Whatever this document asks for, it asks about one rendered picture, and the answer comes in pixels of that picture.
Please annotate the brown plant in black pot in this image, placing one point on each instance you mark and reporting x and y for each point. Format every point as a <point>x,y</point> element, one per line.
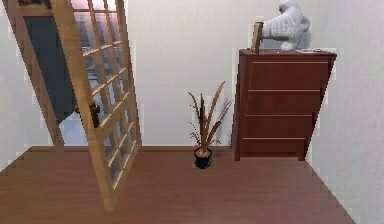
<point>204,133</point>

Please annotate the red-brown chest of drawers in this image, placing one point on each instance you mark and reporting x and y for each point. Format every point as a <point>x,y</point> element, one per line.
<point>280,103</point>

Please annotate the wooden glass-paned room door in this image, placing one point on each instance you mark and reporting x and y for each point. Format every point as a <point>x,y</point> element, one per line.
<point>77,83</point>

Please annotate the white sculpture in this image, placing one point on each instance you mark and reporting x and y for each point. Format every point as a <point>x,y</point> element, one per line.
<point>289,24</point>

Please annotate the flat pale object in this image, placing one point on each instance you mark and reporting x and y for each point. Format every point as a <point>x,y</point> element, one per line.
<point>310,50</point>

